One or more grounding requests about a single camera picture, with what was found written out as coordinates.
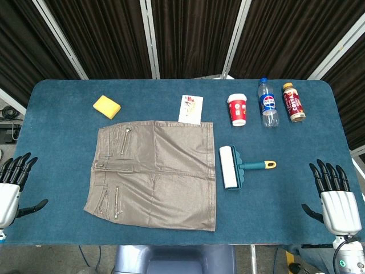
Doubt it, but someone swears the white printed card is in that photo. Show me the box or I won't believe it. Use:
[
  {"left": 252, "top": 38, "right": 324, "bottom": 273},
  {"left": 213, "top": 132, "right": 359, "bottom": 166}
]
[{"left": 177, "top": 94, "right": 204, "bottom": 126}]

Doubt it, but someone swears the yellow sponge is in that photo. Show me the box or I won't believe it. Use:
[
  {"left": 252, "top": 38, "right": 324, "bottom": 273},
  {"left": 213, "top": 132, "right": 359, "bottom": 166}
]
[{"left": 92, "top": 95, "right": 121, "bottom": 119}]

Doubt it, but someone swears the blue table cloth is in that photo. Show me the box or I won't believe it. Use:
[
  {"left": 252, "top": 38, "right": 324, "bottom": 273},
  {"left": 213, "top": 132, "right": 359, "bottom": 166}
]
[{"left": 0, "top": 79, "right": 365, "bottom": 247}]

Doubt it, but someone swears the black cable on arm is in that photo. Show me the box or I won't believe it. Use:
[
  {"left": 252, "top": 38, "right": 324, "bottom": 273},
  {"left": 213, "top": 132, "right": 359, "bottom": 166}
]
[{"left": 332, "top": 238, "right": 360, "bottom": 274}]

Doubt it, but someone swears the red paper cup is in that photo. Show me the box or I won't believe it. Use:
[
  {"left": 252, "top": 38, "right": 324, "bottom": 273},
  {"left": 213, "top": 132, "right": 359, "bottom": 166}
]
[{"left": 226, "top": 93, "right": 248, "bottom": 127}]

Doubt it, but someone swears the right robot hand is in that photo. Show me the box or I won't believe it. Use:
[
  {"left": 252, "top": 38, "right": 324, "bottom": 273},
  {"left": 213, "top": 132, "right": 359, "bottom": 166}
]
[{"left": 301, "top": 159, "right": 363, "bottom": 236}]

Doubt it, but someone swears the Costa coffee bottle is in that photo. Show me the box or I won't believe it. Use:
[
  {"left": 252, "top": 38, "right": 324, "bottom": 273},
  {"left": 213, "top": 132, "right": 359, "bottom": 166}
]
[{"left": 282, "top": 82, "right": 307, "bottom": 123}]

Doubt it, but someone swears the black equipment with cables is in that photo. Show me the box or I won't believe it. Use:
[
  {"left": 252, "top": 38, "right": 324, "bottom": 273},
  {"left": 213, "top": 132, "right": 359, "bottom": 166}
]
[{"left": 0, "top": 104, "right": 23, "bottom": 143}]

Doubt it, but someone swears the folding screen partition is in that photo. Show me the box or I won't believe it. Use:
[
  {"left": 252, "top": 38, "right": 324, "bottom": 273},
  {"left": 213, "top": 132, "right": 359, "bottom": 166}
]
[{"left": 0, "top": 0, "right": 365, "bottom": 152}]

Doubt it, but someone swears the robot torso base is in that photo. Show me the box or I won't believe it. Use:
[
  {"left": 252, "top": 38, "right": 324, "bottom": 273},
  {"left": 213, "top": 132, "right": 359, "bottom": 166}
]
[{"left": 112, "top": 244, "right": 237, "bottom": 274}]

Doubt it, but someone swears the teal lint roller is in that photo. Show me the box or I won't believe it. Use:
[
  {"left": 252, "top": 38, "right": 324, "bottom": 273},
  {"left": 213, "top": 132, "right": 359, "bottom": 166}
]
[{"left": 218, "top": 144, "right": 277, "bottom": 191}]

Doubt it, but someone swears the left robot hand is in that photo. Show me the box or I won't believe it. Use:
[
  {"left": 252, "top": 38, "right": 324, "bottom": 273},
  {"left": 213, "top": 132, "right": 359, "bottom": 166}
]
[{"left": 0, "top": 152, "right": 49, "bottom": 229}]

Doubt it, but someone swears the brown skirt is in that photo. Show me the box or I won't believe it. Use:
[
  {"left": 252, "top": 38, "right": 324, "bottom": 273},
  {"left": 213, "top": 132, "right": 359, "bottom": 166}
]
[{"left": 83, "top": 120, "right": 217, "bottom": 232}]

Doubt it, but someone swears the Pepsi plastic bottle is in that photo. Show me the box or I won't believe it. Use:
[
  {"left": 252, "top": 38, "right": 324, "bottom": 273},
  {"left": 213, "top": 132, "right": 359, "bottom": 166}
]
[{"left": 258, "top": 76, "right": 280, "bottom": 128}]

